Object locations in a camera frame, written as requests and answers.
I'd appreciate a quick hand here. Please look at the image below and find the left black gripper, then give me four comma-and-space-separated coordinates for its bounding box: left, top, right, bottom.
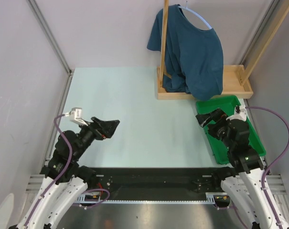
73, 116, 119, 159

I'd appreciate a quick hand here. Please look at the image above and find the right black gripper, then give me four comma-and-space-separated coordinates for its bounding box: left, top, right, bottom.
195, 107, 233, 149

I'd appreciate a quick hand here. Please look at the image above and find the blue t shirt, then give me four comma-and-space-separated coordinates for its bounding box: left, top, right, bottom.
147, 4, 224, 101

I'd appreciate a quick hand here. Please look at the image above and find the light blue plastic hanger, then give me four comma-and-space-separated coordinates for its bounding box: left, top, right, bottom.
179, 0, 212, 30

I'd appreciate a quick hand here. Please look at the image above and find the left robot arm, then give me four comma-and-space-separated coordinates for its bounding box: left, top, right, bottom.
12, 111, 120, 229

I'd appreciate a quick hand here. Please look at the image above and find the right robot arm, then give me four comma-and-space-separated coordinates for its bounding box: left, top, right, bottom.
196, 106, 289, 229

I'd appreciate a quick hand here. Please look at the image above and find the wooden hanger rack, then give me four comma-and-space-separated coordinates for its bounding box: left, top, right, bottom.
157, 0, 289, 100

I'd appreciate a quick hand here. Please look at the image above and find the green plastic tray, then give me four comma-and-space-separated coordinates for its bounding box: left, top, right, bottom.
196, 95, 266, 165

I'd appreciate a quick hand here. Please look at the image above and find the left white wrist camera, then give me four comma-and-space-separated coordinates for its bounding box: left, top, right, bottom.
64, 107, 89, 126

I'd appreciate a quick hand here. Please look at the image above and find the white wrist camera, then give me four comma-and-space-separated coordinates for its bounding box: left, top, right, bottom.
64, 107, 89, 126
226, 105, 247, 122

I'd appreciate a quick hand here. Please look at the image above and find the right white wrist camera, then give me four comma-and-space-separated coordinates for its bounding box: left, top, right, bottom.
226, 105, 247, 122

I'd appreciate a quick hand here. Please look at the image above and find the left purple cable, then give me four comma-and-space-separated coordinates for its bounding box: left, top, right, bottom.
23, 114, 110, 227

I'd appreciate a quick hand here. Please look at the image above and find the purple cable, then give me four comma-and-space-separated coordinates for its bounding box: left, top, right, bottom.
215, 106, 289, 229
23, 114, 110, 227

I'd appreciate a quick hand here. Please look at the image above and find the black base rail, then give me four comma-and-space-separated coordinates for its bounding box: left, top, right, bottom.
93, 167, 235, 200

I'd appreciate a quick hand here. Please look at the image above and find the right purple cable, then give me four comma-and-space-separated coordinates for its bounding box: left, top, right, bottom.
215, 106, 289, 229

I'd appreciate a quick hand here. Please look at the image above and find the white cable duct strip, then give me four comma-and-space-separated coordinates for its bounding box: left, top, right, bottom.
73, 193, 231, 206

